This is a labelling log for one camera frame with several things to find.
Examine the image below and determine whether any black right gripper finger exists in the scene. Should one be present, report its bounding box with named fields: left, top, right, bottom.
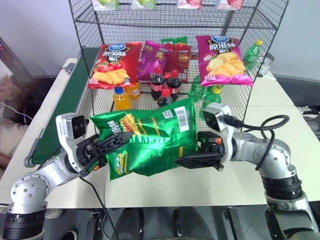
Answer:
left=174, top=151, right=222, bottom=168

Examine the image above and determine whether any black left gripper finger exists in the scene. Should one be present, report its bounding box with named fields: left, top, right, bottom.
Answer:
left=95, top=131, right=135, bottom=158

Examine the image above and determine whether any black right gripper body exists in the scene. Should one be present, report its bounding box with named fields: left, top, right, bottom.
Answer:
left=196, top=131, right=226, bottom=172

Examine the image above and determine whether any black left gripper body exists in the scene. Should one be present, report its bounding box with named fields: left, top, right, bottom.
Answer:
left=76, top=134, right=109, bottom=177

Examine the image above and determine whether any green chips bag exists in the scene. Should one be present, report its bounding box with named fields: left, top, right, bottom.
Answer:
left=89, top=96, right=200, bottom=181

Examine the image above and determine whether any green conveyor belt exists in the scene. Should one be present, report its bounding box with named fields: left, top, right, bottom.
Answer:
left=23, top=46, right=101, bottom=169

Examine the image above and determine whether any orange soda bottle blue cap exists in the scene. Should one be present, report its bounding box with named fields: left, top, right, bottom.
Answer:
left=112, top=86, right=133, bottom=111

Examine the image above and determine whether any green soda bottle yellow cap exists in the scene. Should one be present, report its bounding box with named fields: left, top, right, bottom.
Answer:
left=199, top=84, right=224, bottom=120
left=243, top=39, right=265, bottom=71

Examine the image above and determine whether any cola bottle red cap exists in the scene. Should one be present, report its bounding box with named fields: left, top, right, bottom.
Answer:
left=149, top=66, right=166, bottom=101
left=165, top=69, right=182, bottom=103
left=156, top=88, right=174, bottom=109

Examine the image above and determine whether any red tomato chips bag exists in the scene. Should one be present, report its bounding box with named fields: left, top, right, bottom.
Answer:
left=87, top=41, right=144, bottom=91

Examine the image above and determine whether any person in light clothes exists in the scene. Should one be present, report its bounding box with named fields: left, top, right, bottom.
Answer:
left=0, top=72, right=31, bottom=173

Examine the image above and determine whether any magenta original chips bag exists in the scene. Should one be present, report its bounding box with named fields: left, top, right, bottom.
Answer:
left=195, top=34, right=255, bottom=88

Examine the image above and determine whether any purple snack bag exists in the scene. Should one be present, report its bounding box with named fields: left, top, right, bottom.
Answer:
left=137, top=40, right=169, bottom=83

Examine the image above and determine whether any red snack bag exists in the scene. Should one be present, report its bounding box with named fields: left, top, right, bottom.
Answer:
left=163, top=43, right=193, bottom=84

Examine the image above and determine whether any green snack bag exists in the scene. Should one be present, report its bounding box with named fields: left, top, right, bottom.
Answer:
left=160, top=35, right=189, bottom=46

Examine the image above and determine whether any green and white snack pack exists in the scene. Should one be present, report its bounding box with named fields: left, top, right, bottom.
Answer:
left=131, top=0, right=157, bottom=11
left=91, top=0, right=121, bottom=11

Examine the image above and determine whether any red and white snack pack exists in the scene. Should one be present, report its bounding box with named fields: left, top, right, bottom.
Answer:
left=216, top=0, right=245, bottom=11
left=177, top=0, right=203, bottom=10

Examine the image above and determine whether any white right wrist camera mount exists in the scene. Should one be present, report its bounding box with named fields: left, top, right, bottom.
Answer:
left=201, top=102, right=235, bottom=161

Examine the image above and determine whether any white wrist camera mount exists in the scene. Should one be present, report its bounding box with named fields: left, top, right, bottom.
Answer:
left=201, top=102, right=235, bottom=161
left=55, top=112, right=87, bottom=174

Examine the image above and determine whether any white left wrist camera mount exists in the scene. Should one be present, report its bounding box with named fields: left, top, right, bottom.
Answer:
left=55, top=112, right=87, bottom=174

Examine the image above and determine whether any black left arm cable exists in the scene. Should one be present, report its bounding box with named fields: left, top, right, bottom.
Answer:
left=79, top=174, right=120, bottom=240

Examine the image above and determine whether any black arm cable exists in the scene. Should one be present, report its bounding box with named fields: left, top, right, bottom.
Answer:
left=79, top=174, right=120, bottom=240
left=222, top=114, right=291, bottom=171

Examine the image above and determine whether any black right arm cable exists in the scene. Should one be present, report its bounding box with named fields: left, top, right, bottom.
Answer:
left=222, top=114, right=291, bottom=171

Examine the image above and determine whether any black wire mesh rack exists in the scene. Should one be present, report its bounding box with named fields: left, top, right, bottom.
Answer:
left=67, top=0, right=290, bottom=134

